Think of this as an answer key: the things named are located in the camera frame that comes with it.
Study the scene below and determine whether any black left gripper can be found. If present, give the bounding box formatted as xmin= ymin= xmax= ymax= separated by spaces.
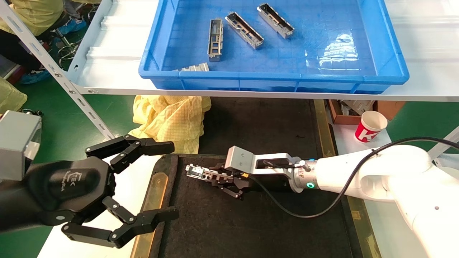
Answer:
xmin=0 ymin=134 xmax=180 ymax=249

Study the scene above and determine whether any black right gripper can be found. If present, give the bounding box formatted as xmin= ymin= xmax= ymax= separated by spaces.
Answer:
xmin=210 ymin=162 xmax=294 ymax=200

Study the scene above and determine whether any grey metal channel part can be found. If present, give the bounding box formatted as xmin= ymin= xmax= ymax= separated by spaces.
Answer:
xmin=207 ymin=18 xmax=223 ymax=62
xmin=178 ymin=63 xmax=209 ymax=72
xmin=257 ymin=3 xmax=294 ymax=39
xmin=225 ymin=12 xmax=264 ymax=49
xmin=186 ymin=165 xmax=216 ymax=181

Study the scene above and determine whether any black container with brass rim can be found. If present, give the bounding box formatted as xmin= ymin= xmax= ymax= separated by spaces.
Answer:
xmin=130 ymin=154 xmax=382 ymax=258

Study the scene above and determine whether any black mat with brass strip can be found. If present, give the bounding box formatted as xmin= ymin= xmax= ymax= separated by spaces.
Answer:
xmin=199 ymin=97 xmax=336 ymax=158

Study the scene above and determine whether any yellow checked cloth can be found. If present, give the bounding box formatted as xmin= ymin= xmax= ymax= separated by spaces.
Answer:
xmin=126 ymin=95 xmax=212 ymax=154

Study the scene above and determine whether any white shelf board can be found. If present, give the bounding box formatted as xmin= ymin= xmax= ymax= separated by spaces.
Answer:
xmin=66 ymin=0 xmax=459 ymax=102

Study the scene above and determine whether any white small board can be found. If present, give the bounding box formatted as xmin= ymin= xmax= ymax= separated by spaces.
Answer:
xmin=332 ymin=124 xmax=395 ymax=158

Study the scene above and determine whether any grey metal brackets pile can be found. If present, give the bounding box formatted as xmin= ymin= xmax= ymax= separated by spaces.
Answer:
xmin=339 ymin=100 xmax=375 ymax=116

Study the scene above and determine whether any blue plastic tray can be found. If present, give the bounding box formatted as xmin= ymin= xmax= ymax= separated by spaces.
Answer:
xmin=138 ymin=0 xmax=409 ymax=94

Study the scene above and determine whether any red white paper cup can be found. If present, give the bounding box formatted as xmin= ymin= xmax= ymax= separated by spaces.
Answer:
xmin=354 ymin=110 xmax=388 ymax=143

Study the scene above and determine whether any black chrome stool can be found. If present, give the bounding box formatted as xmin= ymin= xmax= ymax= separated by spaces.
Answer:
xmin=36 ymin=11 xmax=84 ymax=69

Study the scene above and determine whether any yellow garment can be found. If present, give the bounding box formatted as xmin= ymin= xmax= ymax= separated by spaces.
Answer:
xmin=0 ymin=77 xmax=28 ymax=115

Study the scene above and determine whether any brown cardboard box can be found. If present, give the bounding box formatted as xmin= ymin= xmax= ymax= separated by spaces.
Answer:
xmin=326 ymin=100 xmax=407 ymax=125

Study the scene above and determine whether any seated person yellow coat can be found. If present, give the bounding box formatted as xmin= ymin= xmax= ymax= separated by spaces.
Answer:
xmin=0 ymin=0 xmax=103 ymax=85

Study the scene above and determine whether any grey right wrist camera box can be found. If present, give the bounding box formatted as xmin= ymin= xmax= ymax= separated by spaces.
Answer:
xmin=226 ymin=146 xmax=305 ymax=178

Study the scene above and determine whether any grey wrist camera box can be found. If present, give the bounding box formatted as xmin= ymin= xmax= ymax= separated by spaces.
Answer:
xmin=226 ymin=146 xmax=305 ymax=178
xmin=0 ymin=110 xmax=42 ymax=181

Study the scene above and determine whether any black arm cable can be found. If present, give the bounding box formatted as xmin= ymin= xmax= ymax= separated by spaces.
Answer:
xmin=246 ymin=137 xmax=459 ymax=218

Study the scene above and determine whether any grey perforated shelf post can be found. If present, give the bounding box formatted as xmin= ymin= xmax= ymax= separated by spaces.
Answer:
xmin=0 ymin=0 xmax=117 ymax=142

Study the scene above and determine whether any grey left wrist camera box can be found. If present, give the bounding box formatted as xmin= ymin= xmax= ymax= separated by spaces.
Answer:
xmin=0 ymin=110 xmax=42 ymax=181

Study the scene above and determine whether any white perforated shelf post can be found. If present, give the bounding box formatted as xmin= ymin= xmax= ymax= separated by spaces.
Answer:
xmin=429 ymin=126 xmax=459 ymax=160

